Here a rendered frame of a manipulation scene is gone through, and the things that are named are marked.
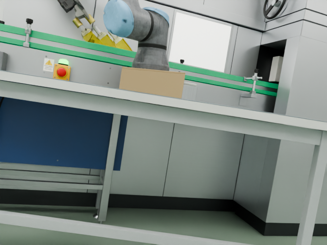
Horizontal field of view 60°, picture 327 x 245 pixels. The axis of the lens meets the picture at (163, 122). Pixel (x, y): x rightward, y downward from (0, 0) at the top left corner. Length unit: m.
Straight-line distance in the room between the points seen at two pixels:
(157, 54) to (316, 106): 1.19
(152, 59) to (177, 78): 0.12
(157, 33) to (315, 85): 1.17
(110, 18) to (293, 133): 0.82
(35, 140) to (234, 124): 0.94
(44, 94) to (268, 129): 0.88
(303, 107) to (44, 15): 1.61
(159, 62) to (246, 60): 1.12
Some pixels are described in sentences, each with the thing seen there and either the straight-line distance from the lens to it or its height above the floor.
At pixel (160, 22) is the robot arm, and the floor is 1.02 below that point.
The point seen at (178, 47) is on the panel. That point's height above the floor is 1.09.
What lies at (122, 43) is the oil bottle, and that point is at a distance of 1.63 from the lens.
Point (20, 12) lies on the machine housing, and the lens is 1.84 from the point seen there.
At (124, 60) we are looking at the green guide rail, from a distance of 1.51.
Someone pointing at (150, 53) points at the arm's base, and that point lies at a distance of 1.11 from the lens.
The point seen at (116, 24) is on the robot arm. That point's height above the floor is 0.96.
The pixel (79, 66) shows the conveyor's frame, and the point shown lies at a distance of 1.47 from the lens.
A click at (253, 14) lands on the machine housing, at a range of 2.20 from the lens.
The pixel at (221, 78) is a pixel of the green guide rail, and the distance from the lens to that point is 1.80.
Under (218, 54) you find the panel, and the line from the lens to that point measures 1.99.
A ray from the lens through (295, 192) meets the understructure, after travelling 2.01.
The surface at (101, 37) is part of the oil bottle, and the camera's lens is 1.62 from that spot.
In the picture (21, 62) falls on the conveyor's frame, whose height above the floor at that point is 0.81.
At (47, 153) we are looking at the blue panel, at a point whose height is 0.39.
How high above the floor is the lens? 0.72
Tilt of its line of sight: 4 degrees down
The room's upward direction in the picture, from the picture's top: 9 degrees clockwise
